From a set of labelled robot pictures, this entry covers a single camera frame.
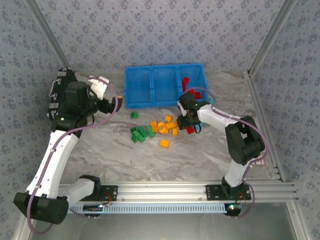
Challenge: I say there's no round yellow lego piece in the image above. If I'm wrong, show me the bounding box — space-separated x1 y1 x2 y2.
157 121 170 135

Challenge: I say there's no blue three-compartment plastic bin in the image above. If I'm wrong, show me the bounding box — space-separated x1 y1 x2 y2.
124 62 210 110

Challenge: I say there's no white red printed card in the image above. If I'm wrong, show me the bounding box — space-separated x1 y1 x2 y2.
252 156 266 168

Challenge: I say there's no small controller board with LED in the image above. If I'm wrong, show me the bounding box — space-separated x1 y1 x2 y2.
83 204 104 213
224 202 243 215

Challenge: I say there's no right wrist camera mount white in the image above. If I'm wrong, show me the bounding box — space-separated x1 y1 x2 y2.
177 99 187 117

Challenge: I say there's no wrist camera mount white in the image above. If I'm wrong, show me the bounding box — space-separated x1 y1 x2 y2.
88 75 111 100
177 99 187 117

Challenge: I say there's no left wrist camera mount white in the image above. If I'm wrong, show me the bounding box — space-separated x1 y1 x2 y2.
88 75 111 100

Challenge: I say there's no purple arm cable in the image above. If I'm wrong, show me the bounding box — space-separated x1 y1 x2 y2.
26 75 120 235
178 86 270 220

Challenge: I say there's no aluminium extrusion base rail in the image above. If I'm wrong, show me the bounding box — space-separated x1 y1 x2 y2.
53 181 300 204

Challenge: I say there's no aluminium side rail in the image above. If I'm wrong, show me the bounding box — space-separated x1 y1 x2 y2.
246 71 286 182

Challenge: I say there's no aluminium corner post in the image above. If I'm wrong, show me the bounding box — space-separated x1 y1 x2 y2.
24 0 73 71
246 0 299 76

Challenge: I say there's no slotted pale cable duct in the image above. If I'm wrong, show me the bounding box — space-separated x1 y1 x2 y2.
72 201 228 215

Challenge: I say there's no thin red wire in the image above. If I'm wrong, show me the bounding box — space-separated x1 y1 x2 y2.
235 191 249 205
102 191 114 205

